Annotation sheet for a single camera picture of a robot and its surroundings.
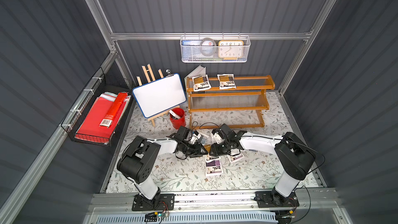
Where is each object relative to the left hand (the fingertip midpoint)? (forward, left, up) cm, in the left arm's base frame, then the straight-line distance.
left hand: (206, 155), depth 86 cm
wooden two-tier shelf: (+51, -36, -4) cm, 62 cm away
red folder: (+2, +52, +25) cm, 58 cm away
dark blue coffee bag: (-1, -16, -2) cm, 16 cm away
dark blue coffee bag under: (+11, +1, -1) cm, 11 cm away
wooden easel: (+23, +33, +4) cm, 41 cm away
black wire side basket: (+26, +54, +32) cm, 67 cm away
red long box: (+14, +44, +27) cm, 53 cm away
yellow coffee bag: (+31, -12, +28) cm, 43 cm away
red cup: (+21, +17, +1) cm, 27 cm away
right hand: (+1, -3, -1) cm, 4 cm away
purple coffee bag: (-5, -4, -2) cm, 7 cm away
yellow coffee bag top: (+30, +2, +28) cm, 41 cm away
